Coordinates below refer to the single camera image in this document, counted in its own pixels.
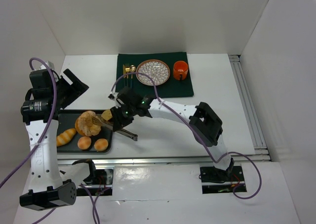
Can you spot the dark green cloth placemat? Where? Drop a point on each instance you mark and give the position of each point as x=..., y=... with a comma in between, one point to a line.
x=170, y=89

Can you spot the herb bread slice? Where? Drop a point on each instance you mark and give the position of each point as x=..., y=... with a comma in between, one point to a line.
x=107, y=115

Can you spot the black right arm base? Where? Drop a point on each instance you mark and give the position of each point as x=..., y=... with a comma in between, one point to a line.
x=212, y=181

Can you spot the metal kitchen tongs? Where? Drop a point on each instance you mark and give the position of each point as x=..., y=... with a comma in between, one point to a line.
x=99, y=121

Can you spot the gold spoon green handle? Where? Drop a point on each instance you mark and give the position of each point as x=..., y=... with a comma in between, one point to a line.
x=132, y=70

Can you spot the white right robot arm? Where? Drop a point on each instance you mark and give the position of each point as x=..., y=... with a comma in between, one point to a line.
x=201, y=120

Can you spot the aluminium side rail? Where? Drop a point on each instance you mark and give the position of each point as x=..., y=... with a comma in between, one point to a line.
x=261, y=150

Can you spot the orange ceramic mug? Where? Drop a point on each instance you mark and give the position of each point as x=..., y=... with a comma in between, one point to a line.
x=180, y=70

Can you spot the aluminium table edge rail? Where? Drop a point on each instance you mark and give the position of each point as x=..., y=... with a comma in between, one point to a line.
x=178, y=160

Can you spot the small round bread roll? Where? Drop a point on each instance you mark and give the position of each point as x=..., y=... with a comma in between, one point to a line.
x=84, y=143

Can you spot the large sugar-topped brioche bun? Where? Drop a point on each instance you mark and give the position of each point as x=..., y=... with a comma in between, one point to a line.
x=85, y=126

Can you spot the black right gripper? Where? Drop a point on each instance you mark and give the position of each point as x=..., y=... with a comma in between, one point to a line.
x=117, y=119

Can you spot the floral patterned ceramic plate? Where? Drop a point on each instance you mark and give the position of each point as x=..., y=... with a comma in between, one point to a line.
x=157, y=70

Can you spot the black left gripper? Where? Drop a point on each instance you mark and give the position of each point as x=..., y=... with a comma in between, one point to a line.
x=74, y=85

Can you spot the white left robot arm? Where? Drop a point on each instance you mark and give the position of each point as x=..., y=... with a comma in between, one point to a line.
x=49, y=186

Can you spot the striped oblong bread loaf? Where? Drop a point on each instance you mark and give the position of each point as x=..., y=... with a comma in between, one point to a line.
x=65, y=137

